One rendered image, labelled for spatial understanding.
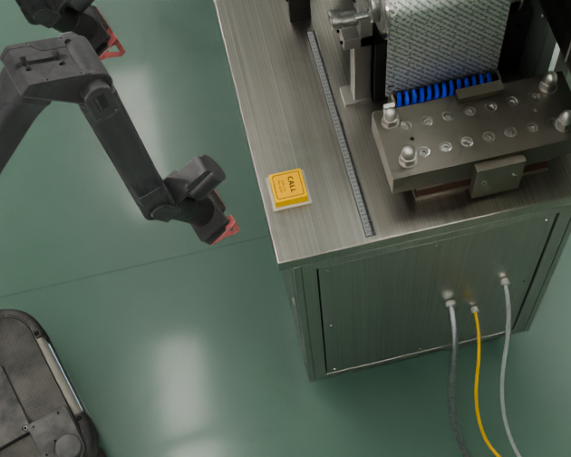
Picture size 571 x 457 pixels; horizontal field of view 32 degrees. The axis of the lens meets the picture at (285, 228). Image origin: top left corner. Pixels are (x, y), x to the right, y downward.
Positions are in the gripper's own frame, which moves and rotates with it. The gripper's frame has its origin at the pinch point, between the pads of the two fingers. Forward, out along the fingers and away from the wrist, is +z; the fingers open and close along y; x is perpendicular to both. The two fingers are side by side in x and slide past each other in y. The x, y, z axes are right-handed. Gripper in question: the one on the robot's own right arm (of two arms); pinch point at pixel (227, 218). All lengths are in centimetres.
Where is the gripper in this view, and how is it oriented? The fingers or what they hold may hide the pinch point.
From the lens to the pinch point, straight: 189.6
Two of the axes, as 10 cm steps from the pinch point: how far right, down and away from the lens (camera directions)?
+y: -5.1, -7.5, 4.2
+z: 4.8, 1.5, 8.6
